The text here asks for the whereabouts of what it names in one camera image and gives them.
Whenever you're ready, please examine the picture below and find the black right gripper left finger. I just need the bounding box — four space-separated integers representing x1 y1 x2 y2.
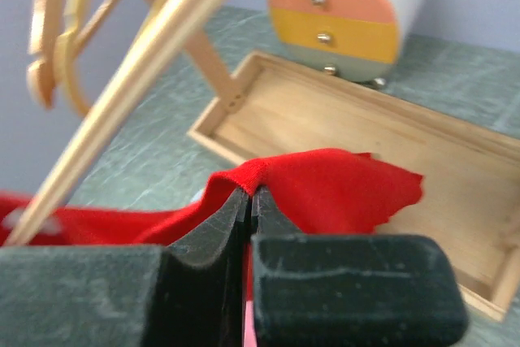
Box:
1 190 249 346

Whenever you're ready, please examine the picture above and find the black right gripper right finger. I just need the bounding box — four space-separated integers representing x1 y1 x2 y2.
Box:
251 188 469 346

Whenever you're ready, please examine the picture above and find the pink t shirt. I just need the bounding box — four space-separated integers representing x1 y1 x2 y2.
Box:
244 301 257 347

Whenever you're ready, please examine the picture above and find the red t shirt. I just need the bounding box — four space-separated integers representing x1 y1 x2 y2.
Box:
0 147 425 247

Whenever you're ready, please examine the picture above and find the wooden hanger with metal hook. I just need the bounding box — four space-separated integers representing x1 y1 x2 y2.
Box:
26 0 67 109

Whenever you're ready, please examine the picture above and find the wooden clothes rack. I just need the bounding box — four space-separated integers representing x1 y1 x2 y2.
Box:
113 0 520 323

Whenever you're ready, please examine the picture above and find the white orange yellow container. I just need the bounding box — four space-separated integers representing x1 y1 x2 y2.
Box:
267 0 425 84

